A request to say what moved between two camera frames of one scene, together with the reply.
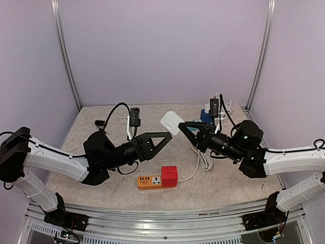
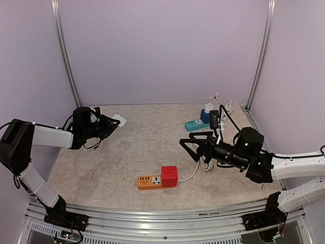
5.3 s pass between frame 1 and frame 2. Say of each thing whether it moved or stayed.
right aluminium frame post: stayed
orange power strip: stayed
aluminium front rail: stayed
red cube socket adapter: stayed
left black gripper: moved
